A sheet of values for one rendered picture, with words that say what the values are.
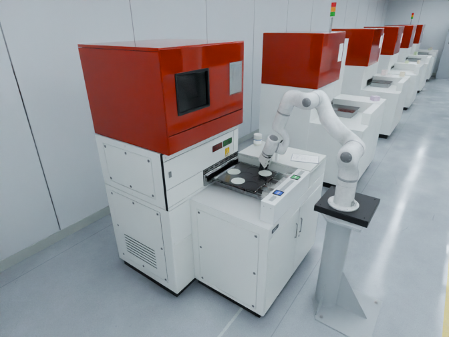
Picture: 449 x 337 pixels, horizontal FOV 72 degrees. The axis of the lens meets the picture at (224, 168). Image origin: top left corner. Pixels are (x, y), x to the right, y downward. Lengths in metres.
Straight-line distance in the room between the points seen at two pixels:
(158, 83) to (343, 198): 1.30
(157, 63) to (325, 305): 2.03
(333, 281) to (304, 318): 0.34
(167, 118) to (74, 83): 1.57
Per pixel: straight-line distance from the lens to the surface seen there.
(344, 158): 1.88
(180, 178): 2.03
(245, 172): 2.33
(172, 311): 2.54
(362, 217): 2.04
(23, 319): 2.87
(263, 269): 2.07
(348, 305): 2.60
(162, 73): 1.71
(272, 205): 1.84
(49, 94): 3.10
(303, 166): 2.34
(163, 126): 1.79
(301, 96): 1.91
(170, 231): 2.14
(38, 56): 3.05
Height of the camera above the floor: 1.93
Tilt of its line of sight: 25 degrees down
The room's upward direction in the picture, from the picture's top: 1 degrees counter-clockwise
